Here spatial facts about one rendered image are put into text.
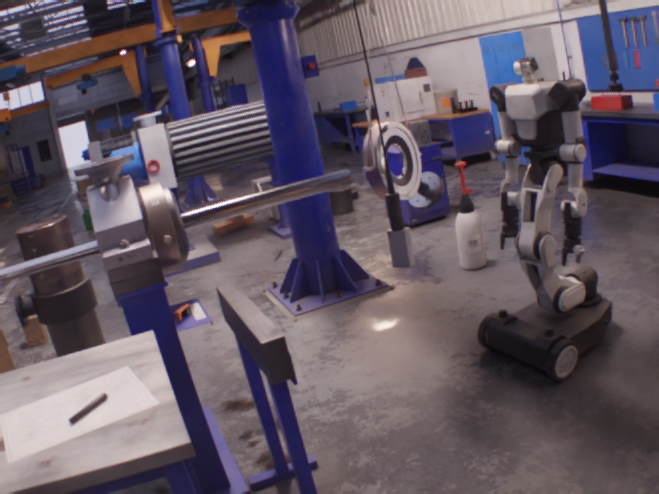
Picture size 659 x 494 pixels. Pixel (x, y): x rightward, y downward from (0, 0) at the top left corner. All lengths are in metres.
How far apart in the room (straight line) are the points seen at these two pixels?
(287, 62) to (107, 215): 2.19
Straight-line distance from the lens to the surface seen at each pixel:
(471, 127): 8.31
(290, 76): 4.03
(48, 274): 3.70
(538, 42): 7.16
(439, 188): 2.91
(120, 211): 2.19
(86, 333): 3.83
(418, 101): 9.18
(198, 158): 5.86
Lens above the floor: 1.52
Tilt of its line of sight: 15 degrees down
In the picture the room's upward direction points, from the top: 12 degrees counter-clockwise
